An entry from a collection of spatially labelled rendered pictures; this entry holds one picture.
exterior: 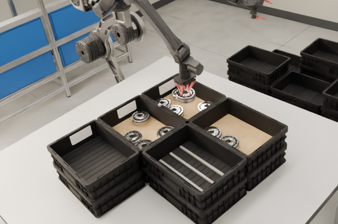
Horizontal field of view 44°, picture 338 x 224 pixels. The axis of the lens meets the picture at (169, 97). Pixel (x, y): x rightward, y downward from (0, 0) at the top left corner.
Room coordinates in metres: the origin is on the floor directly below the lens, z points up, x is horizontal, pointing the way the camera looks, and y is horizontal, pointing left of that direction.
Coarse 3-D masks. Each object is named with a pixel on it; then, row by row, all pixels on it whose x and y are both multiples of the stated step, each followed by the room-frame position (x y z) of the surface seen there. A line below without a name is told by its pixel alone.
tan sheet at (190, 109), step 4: (168, 96) 2.07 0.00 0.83; (172, 100) 2.03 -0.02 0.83; (196, 100) 1.99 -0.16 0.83; (200, 100) 1.99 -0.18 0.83; (172, 104) 1.99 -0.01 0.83; (176, 104) 1.98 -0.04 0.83; (180, 104) 1.97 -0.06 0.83; (184, 104) 1.97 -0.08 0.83; (188, 104) 1.96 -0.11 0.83; (192, 104) 1.96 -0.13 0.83; (196, 104) 1.95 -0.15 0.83; (184, 108) 1.93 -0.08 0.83; (188, 108) 1.92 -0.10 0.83; (192, 108) 1.92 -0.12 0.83; (196, 108) 1.91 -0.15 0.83; (184, 112) 1.89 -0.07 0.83; (188, 112) 1.89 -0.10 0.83; (192, 112) 1.88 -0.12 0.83; (196, 112) 1.87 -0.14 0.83; (184, 116) 1.85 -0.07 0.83; (188, 116) 1.85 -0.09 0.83
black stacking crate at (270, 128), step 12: (216, 108) 1.77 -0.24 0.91; (228, 108) 1.82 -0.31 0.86; (240, 108) 1.75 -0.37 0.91; (204, 120) 1.72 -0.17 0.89; (216, 120) 1.77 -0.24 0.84; (252, 120) 1.69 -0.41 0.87; (264, 120) 1.63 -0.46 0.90; (276, 132) 1.57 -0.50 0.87; (276, 144) 1.48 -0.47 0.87; (264, 156) 1.43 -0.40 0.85; (252, 168) 1.38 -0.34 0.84
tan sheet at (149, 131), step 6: (126, 120) 1.89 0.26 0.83; (150, 120) 1.86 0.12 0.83; (156, 120) 1.85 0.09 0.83; (114, 126) 1.85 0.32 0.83; (120, 126) 1.84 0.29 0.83; (126, 126) 1.83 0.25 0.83; (132, 126) 1.83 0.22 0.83; (138, 126) 1.82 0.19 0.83; (144, 126) 1.81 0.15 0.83; (150, 126) 1.80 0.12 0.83; (156, 126) 1.80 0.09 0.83; (162, 126) 1.79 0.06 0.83; (120, 132) 1.79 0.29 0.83; (144, 132) 1.76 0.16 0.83; (150, 132) 1.75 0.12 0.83; (156, 132) 1.75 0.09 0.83; (144, 138) 1.71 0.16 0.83; (150, 138) 1.70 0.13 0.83; (156, 138) 1.70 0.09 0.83
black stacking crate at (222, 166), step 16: (160, 144) 1.54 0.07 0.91; (176, 144) 1.60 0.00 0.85; (192, 144) 1.61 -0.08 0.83; (208, 144) 1.53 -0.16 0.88; (176, 160) 1.51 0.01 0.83; (192, 160) 1.50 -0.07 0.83; (208, 160) 1.48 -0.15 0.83; (224, 160) 1.45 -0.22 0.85; (240, 160) 1.37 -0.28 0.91; (160, 176) 1.40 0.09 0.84; (192, 176) 1.39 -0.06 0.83; (208, 176) 1.37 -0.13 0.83; (240, 176) 1.33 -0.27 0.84; (176, 192) 1.31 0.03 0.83; (224, 192) 1.27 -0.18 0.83
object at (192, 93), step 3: (186, 87) 1.84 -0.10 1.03; (177, 90) 1.82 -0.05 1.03; (192, 90) 1.81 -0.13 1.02; (177, 93) 1.79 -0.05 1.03; (192, 93) 1.79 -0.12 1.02; (180, 96) 1.77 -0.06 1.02; (183, 96) 1.76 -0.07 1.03; (186, 96) 1.76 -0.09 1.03; (189, 96) 1.76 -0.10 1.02; (192, 96) 1.75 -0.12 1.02
